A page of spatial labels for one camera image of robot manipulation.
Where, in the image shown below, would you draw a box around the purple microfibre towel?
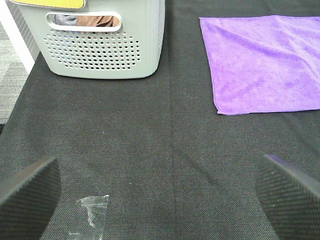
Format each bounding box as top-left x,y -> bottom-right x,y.
199,15 -> 320,116

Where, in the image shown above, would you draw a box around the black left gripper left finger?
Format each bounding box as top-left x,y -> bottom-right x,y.
0,157 -> 62,240

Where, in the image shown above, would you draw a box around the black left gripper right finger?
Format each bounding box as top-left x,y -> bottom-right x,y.
255,155 -> 320,240

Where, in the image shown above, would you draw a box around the grey perforated laundry basket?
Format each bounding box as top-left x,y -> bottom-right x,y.
16,0 -> 166,80

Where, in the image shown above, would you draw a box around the grey towel in basket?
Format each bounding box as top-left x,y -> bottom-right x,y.
54,14 -> 77,26

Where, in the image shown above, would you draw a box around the yellow lid on basket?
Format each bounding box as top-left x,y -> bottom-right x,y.
11,0 -> 86,9

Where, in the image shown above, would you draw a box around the black tablecloth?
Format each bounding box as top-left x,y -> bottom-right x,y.
0,0 -> 320,240

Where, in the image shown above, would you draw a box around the clear tape piece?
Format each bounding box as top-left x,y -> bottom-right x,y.
66,195 -> 109,240

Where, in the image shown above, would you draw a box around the brown towel in basket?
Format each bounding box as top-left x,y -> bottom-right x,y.
76,15 -> 120,27

